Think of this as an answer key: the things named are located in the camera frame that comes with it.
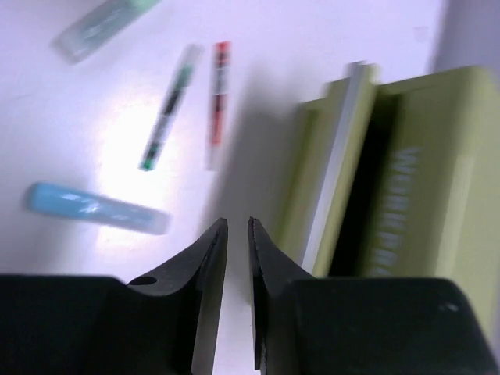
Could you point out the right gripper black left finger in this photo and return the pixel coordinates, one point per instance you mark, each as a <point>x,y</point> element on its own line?
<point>162,322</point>

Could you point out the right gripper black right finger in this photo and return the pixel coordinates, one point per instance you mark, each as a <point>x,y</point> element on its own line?
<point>349,325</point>

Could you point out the blue highlighter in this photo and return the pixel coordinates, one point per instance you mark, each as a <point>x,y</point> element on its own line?
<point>65,202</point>

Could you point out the green metal drawer toolbox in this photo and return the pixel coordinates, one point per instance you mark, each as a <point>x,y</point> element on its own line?
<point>400,180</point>

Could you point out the green refill pen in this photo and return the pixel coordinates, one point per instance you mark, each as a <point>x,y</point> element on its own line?
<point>181,82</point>

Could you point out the red refill pen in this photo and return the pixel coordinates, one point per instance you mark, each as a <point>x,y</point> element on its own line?
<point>220,70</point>

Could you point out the green cap highlighter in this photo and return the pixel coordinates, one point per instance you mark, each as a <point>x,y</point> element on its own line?
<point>98,27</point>

